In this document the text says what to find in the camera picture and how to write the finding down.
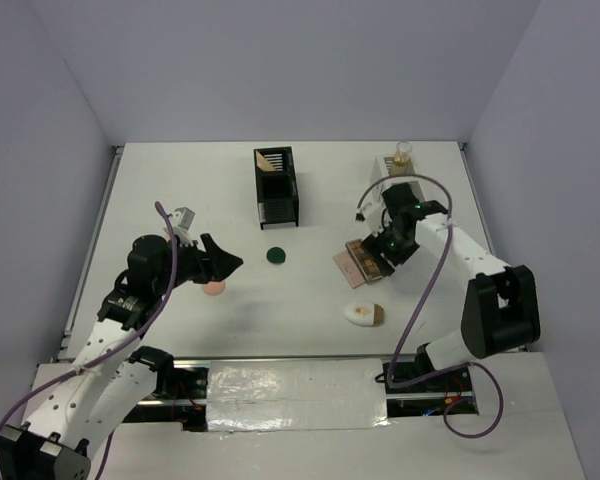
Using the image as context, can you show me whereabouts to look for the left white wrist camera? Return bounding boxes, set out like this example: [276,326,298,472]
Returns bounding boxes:
[170,207,196,245]

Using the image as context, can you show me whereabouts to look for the silver taped panel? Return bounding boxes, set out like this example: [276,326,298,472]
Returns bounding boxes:
[206,359,388,432]

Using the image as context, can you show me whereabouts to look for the dark green powder puff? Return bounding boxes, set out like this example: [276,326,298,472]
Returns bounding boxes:
[266,247,286,265]

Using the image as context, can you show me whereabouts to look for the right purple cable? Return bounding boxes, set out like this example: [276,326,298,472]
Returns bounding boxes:
[354,174,505,441]

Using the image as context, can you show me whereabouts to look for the peach round makeup sponge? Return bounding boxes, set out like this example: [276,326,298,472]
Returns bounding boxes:
[201,281,226,296]

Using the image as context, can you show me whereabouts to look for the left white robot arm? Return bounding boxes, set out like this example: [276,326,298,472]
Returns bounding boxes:
[0,234,243,479]

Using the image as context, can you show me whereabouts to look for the brown eyeshadow palette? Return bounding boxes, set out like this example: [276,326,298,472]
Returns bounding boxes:
[345,239,383,284]

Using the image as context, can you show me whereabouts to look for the pink palette case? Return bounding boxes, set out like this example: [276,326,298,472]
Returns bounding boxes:
[333,250,366,289]

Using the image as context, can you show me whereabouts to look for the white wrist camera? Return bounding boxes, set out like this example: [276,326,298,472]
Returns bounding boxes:
[170,207,196,245]
[355,180,394,234]

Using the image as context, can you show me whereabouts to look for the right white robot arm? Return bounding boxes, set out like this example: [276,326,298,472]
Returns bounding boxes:
[362,183,541,391]

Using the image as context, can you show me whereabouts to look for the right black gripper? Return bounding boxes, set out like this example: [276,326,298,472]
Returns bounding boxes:
[361,218,421,278]

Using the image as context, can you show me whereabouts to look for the beige gold cosmetic tube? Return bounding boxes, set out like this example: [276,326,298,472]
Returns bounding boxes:
[255,151,284,172]

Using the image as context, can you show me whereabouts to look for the black slotted organizer box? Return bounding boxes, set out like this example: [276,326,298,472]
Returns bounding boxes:
[253,146,299,230]

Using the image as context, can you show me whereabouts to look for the gold liquid foundation bottle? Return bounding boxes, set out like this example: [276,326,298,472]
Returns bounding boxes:
[392,141,413,168]

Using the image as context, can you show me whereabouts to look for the white slotted organizer box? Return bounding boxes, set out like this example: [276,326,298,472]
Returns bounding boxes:
[370,155,425,201]

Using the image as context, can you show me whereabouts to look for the purple cable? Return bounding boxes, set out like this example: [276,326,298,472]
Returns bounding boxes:
[354,174,505,441]
[0,201,181,480]

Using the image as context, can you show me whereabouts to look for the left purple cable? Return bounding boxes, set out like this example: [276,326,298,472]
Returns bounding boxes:
[0,201,181,480]

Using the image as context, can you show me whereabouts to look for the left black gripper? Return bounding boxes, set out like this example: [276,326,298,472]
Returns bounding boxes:
[153,233,243,295]

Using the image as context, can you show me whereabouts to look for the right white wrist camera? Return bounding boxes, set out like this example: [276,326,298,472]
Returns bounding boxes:
[355,180,394,234]

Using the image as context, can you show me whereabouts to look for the white gold egg bottle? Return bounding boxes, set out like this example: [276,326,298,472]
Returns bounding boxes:
[343,302,385,328]

